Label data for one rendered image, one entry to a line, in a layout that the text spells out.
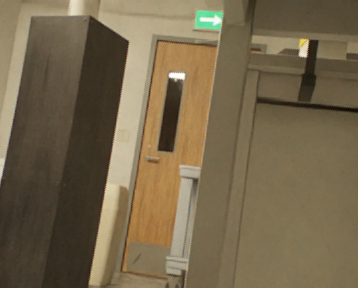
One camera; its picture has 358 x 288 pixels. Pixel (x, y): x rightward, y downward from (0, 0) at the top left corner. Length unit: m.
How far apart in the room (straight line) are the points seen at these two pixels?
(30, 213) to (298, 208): 0.87
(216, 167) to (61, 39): 1.16
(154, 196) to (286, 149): 3.85
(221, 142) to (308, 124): 0.59
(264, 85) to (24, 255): 0.93
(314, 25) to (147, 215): 4.39
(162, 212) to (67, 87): 3.42
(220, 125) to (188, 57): 4.53
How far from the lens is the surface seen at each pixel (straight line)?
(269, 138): 1.48
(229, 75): 0.95
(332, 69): 1.39
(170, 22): 5.57
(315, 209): 1.46
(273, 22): 0.99
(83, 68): 1.92
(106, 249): 4.04
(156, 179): 5.27
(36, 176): 1.93
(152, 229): 5.26
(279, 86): 1.42
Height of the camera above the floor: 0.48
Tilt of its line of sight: 8 degrees up
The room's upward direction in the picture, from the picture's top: 8 degrees clockwise
